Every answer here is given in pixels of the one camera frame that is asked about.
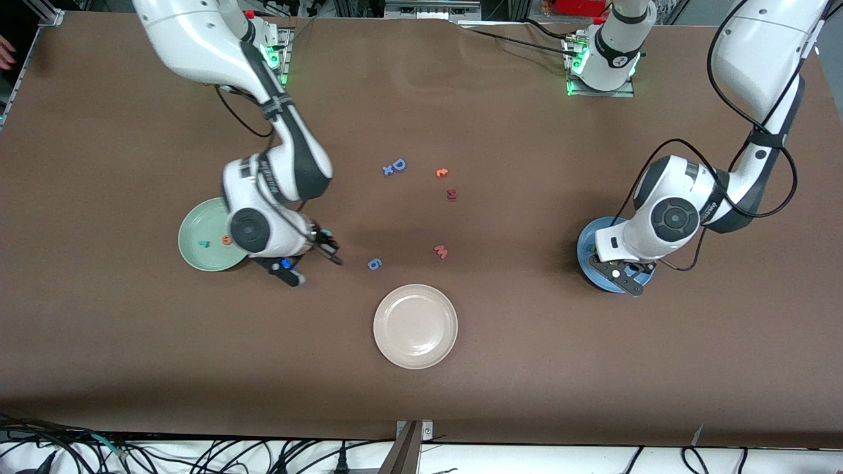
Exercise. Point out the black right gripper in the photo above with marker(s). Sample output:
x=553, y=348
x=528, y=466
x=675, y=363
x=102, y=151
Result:
x=322, y=239

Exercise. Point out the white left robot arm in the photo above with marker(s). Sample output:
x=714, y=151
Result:
x=757, y=52

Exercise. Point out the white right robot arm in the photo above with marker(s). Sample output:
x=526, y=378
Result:
x=197, y=39

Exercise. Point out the person's bare hand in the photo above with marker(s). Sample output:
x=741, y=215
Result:
x=6, y=52

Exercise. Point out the blue foam letter g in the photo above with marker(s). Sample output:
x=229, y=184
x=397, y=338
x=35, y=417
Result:
x=370, y=264

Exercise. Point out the beige plate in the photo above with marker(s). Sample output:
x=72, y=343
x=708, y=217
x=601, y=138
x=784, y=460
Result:
x=415, y=326

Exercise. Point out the blue foam capital D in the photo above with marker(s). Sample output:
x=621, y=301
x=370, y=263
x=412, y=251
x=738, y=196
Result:
x=404, y=166

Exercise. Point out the pale green plate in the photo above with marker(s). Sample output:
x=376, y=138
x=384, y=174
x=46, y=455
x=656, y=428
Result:
x=197, y=227

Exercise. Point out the brown table cover sheet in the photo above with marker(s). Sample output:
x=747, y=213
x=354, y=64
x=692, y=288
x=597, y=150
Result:
x=494, y=118

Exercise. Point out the black power plug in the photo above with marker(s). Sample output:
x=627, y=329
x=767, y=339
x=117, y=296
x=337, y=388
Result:
x=342, y=464

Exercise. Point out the dark metal bar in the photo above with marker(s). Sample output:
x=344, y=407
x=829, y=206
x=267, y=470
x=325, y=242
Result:
x=403, y=454

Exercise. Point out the blue plate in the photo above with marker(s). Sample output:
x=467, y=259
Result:
x=583, y=253

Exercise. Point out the red box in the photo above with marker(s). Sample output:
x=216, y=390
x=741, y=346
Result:
x=579, y=6

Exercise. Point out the metal table clamp bracket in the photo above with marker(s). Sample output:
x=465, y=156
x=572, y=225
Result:
x=427, y=431

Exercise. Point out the aluminium frame rail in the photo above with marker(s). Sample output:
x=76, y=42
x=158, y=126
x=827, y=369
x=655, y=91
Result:
x=49, y=16
x=431, y=8

